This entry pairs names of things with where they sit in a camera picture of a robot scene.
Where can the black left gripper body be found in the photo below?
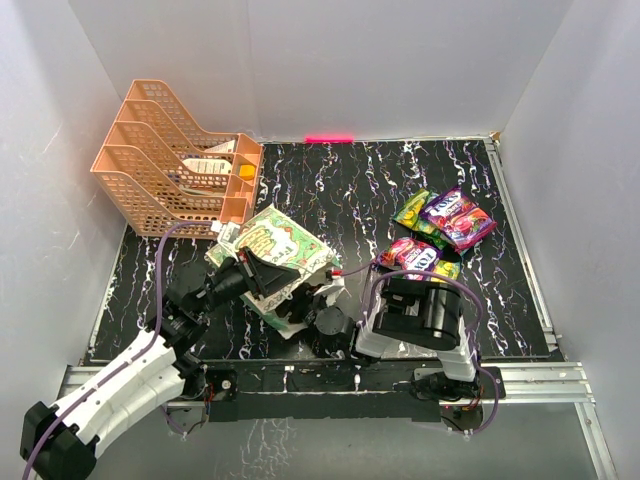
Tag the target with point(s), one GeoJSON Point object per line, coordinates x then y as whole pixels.
{"type": "Point", "coordinates": [229, 284]}

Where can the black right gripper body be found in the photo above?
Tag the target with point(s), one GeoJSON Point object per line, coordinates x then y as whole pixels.
{"type": "Point", "coordinates": [309, 305]}

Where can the green paper gift bag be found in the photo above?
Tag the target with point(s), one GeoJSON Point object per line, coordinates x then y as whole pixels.
{"type": "Point", "coordinates": [278, 239]}

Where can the red candy bag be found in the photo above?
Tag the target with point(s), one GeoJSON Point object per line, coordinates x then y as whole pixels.
{"type": "Point", "coordinates": [408, 253]}

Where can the green spring tea candy bag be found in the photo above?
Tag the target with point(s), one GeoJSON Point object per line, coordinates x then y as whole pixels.
{"type": "Point", "coordinates": [409, 214]}

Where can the green Fox's candy bag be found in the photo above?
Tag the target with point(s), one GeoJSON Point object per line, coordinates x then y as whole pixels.
{"type": "Point", "coordinates": [442, 242]}

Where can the purple Fox's berries candy bag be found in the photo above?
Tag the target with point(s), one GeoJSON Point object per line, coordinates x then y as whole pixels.
{"type": "Point", "coordinates": [458, 218]}

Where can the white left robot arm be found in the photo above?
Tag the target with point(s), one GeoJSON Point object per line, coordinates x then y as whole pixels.
{"type": "Point", "coordinates": [64, 440]}

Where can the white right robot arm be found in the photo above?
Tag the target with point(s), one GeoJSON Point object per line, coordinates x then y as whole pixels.
{"type": "Point", "coordinates": [429, 311]}

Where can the yellow small block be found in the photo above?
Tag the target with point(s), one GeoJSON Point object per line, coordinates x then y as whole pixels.
{"type": "Point", "coordinates": [247, 172]}

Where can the white labelled packet in organizer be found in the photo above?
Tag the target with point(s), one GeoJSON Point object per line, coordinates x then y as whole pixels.
{"type": "Point", "coordinates": [208, 166]}

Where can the orange plastic file organizer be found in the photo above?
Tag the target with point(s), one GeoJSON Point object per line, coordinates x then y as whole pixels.
{"type": "Point", "coordinates": [140, 167]}

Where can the pink tape strip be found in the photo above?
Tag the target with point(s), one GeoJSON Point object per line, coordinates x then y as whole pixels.
{"type": "Point", "coordinates": [330, 139]}

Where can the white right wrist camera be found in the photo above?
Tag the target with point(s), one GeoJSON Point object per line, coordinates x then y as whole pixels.
{"type": "Point", "coordinates": [332, 287]}

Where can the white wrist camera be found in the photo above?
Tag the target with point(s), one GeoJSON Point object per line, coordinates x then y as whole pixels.
{"type": "Point", "coordinates": [332, 287]}
{"type": "Point", "coordinates": [226, 235]}

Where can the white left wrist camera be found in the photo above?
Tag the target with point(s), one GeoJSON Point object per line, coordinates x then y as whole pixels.
{"type": "Point", "coordinates": [226, 235]}

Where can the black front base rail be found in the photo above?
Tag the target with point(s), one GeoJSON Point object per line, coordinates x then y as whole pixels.
{"type": "Point", "coordinates": [317, 389]}

